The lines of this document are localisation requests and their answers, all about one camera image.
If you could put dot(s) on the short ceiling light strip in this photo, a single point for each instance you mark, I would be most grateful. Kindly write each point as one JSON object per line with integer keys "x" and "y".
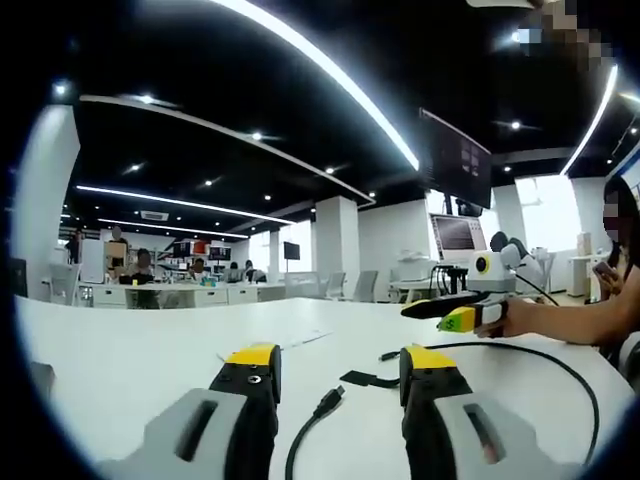
{"x": 592, "y": 120}

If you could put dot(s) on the black equipment stand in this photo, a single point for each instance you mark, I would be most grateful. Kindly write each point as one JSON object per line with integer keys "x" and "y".
{"x": 450, "y": 280}

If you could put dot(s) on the person's right hand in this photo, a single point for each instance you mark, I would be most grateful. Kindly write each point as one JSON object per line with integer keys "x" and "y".
{"x": 517, "y": 320}

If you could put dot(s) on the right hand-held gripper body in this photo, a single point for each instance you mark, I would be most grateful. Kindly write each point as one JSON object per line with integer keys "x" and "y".
{"x": 497, "y": 280}

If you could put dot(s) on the long ceiling light strip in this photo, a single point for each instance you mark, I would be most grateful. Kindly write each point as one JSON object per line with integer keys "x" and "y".
{"x": 350, "y": 82}

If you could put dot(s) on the black hanging monitor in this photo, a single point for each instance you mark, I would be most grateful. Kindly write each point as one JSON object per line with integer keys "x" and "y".
{"x": 455, "y": 160}

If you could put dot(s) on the white robot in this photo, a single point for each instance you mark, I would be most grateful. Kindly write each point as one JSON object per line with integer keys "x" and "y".
{"x": 520, "y": 255}

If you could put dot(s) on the white office chair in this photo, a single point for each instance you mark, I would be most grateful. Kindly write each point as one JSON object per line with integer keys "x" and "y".
{"x": 335, "y": 284}
{"x": 366, "y": 285}

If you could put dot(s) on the white desk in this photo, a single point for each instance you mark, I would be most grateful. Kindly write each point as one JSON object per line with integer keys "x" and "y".
{"x": 150, "y": 340}

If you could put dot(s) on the thin ceiling light strip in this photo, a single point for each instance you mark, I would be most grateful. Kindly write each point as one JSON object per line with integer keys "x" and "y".
{"x": 185, "y": 202}

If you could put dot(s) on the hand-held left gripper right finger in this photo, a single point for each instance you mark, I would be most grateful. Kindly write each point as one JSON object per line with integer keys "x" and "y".
{"x": 450, "y": 440}

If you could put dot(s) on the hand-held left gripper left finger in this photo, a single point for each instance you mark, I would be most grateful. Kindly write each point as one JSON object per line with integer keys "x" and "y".
{"x": 200, "y": 440}

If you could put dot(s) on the white framed screen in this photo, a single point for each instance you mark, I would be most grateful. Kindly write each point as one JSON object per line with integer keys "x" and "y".
{"x": 457, "y": 235}

